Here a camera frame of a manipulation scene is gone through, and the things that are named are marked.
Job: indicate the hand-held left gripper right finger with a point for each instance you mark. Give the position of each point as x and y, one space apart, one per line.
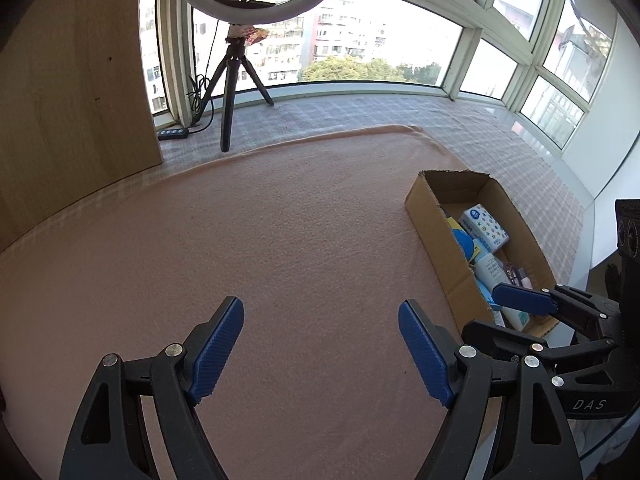
425 355

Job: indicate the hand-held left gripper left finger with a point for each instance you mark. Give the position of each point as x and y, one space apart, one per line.
217 350

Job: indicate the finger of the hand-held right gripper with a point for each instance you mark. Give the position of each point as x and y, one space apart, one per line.
525 299
500 340

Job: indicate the white lotion bottle blue cap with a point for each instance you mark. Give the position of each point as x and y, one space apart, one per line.
492 270

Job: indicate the blue round tape measure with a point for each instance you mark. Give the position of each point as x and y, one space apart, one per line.
462 245

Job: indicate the star print tissue pack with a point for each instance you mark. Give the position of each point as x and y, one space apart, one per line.
485 225

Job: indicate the blue and yellow packet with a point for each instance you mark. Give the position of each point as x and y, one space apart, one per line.
452 222

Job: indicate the cardboard box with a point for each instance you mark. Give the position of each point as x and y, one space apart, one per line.
435 240

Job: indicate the pink blanket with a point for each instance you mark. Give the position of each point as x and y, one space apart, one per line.
250 240

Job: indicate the checkered grey cloth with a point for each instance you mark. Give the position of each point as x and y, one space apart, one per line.
400 112

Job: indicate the light wooden board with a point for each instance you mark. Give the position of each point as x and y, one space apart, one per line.
70 95

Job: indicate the crumpled candy wrapper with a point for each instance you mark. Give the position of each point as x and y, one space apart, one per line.
247 35

